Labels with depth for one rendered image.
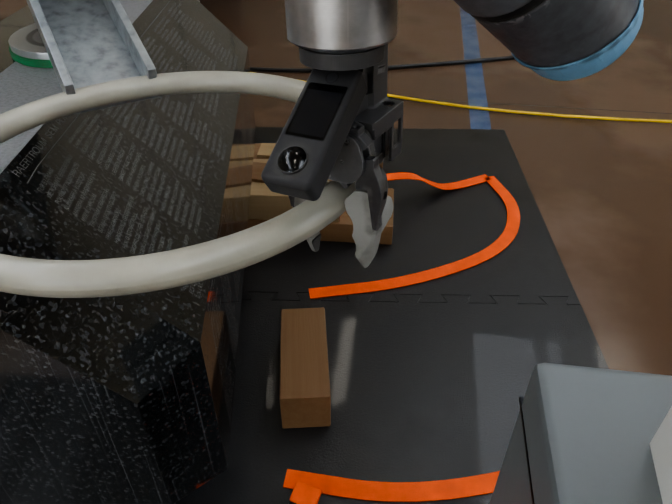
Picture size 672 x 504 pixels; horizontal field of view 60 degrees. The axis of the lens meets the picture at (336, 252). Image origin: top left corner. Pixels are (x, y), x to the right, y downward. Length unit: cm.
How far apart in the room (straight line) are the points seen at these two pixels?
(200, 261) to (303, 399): 96
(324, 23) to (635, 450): 40
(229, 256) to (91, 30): 63
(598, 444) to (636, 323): 145
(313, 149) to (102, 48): 60
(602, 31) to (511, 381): 128
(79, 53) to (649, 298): 171
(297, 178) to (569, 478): 30
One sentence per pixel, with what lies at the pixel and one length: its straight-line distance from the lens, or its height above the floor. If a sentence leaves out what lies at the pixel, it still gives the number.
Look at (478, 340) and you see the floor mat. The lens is 173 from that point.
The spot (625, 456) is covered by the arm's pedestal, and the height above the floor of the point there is 85.
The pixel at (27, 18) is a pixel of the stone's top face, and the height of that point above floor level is 85.
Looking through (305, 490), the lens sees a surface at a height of 7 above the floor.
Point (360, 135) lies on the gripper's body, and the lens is 50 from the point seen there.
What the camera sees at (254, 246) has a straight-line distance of 48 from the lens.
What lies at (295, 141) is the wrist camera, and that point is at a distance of 47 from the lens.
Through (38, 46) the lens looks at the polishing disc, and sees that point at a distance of 125.
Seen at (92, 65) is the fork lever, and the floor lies 93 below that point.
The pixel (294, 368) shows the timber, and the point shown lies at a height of 14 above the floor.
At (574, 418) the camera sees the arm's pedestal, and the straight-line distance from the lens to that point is 53.
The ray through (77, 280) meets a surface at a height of 96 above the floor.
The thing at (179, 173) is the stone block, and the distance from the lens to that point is 112.
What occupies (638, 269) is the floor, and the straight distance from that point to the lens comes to 217.
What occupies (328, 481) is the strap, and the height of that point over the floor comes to 2.
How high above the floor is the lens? 125
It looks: 39 degrees down
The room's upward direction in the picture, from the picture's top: straight up
